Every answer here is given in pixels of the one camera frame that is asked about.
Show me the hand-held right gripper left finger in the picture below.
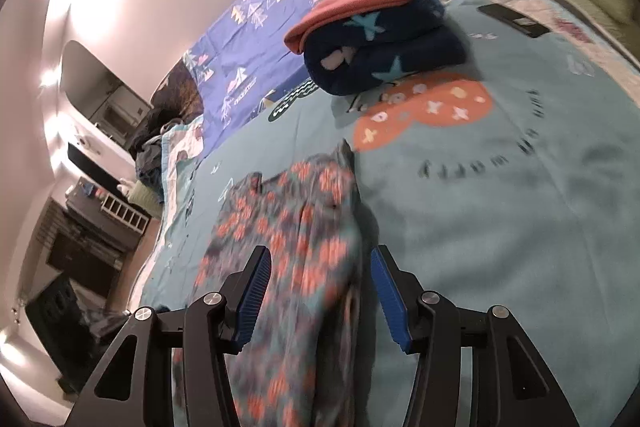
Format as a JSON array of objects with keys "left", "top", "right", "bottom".
[{"left": 65, "top": 245, "right": 273, "bottom": 427}]

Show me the white slatted rack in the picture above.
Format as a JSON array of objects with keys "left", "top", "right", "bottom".
[{"left": 100, "top": 194, "right": 151, "bottom": 238}]

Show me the floral teal garment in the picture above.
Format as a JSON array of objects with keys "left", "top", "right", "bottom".
[{"left": 172, "top": 139, "right": 381, "bottom": 427}]

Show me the teal printed blanket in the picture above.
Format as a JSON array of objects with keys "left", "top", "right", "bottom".
[{"left": 135, "top": 0, "right": 640, "bottom": 427}]

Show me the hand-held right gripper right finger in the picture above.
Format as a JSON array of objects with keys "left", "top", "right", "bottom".
[{"left": 371, "top": 245, "right": 581, "bottom": 427}]

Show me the white patterned quilt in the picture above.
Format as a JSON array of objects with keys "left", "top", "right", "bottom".
[{"left": 160, "top": 117, "right": 206, "bottom": 188}]

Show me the black phone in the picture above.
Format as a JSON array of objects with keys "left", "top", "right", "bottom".
[{"left": 477, "top": 3, "right": 548, "bottom": 38}]

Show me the grey wall cabinet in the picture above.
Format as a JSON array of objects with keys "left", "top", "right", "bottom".
[{"left": 60, "top": 39, "right": 153, "bottom": 142}]

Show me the dark photo-print sheet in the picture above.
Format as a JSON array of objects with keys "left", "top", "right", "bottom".
[{"left": 150, "top": 57, "right": 206, "bottom": 128}]

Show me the pile of dark clothes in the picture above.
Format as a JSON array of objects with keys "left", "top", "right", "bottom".
[{"left": 129, "top": 107, "right": 188, "bottom": 188}]

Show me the dark cabinet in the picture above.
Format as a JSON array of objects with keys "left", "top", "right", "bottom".
[{"left": 25, "top": 202, "right": 131, "bottom": 308}]

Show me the folded pink garment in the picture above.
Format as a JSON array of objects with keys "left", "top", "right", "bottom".
[{"left": 283, "top": 0, "right": 426, "bottom": 55}]

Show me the pale patterned bedsheet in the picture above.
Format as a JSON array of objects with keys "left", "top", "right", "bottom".
[{"left": 492, "top": 0, "right": 640, "bottom": 72}]

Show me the folded navy star-print garment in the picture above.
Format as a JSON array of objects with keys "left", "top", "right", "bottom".
[{"left": 302, "top": 0, "right": 468, "bottom": 96}]

